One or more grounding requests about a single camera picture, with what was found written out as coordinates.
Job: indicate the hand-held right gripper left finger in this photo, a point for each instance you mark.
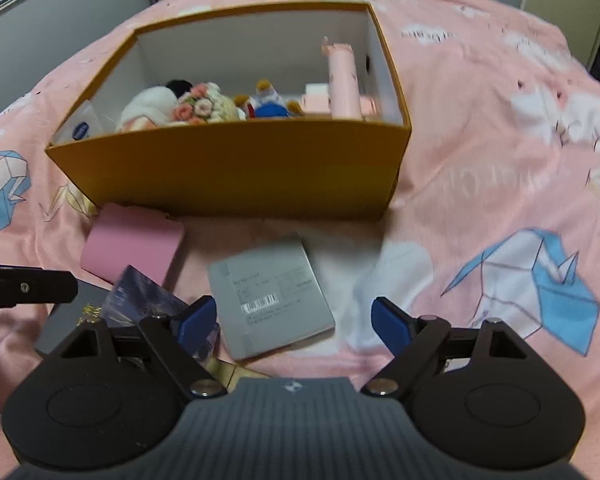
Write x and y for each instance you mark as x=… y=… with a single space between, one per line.
x=197 y=320

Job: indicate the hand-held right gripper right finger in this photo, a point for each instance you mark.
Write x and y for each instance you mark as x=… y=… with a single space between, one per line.
x=389 y=325

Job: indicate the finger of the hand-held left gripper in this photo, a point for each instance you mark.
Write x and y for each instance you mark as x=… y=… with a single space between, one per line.
x=30 y=287

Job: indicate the black box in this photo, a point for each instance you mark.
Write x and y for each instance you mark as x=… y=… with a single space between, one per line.
x=65 y=320

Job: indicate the grey box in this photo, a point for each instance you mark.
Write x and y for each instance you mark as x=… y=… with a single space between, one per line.
x=270 y=290

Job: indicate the orange cardboard box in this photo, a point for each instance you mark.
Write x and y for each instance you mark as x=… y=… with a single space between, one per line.
x=230 y=170

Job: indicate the white lotion tube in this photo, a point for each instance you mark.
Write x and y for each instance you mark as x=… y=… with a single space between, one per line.
x=82 y=127

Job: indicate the brown plush dog toy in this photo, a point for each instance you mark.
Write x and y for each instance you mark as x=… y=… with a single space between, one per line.
x=270 y=110

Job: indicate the pink bottle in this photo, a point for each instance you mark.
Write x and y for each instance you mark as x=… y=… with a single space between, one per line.
x=342 y=85

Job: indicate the pink printed blanket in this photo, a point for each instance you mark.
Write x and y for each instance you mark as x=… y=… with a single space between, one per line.
x=480 y=185

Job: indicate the white plush toy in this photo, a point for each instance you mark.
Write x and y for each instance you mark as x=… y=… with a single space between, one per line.
x=145 y=105

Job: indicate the cream door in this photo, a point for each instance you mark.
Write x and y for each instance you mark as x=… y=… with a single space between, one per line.
x=565 y=5

